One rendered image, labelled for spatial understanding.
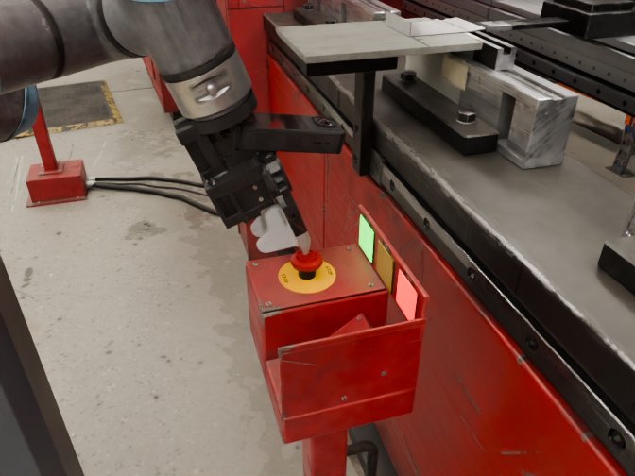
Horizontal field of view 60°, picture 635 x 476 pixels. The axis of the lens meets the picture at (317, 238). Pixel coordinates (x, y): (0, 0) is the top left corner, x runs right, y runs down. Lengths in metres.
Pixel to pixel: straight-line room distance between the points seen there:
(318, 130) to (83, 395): 1.28
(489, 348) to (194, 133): 0.41
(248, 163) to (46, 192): 2.15
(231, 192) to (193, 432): 1.05
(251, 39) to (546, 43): 0.88
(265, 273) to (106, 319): 1.28
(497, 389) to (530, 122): 0.33
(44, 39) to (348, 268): 0.41
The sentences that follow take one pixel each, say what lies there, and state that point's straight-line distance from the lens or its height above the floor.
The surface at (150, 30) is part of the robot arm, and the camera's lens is 0.52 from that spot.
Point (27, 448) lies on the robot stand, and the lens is 1.06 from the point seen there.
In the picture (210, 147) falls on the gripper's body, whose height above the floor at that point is 0.97.
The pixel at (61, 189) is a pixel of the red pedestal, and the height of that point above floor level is 0.06.
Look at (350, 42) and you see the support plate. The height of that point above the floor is 1.00.
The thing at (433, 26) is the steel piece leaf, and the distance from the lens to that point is 0.94.
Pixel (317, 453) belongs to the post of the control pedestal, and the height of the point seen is 0.53.
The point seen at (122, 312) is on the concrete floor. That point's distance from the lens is 1.95.
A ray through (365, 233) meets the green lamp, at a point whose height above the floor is 0.82.
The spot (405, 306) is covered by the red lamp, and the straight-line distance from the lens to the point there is 0.62.
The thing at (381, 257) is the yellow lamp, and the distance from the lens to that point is 0.67.
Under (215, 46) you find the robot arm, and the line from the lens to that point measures 0.52.
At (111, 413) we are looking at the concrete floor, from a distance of 1.64.
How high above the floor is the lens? 1.20
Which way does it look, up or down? 33 degrees down
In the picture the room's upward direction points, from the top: straight up
